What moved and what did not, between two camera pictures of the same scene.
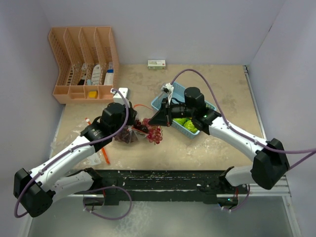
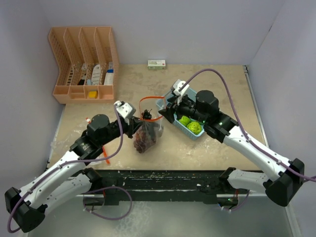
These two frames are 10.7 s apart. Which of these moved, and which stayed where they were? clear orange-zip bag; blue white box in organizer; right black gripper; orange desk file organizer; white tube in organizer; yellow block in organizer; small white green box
Moved: clear orange-zip bag; right black gripper
Stayed: orange desk file organizer; small white green box; yellow block in organizer; blue white box in organizer; white tube in organizer
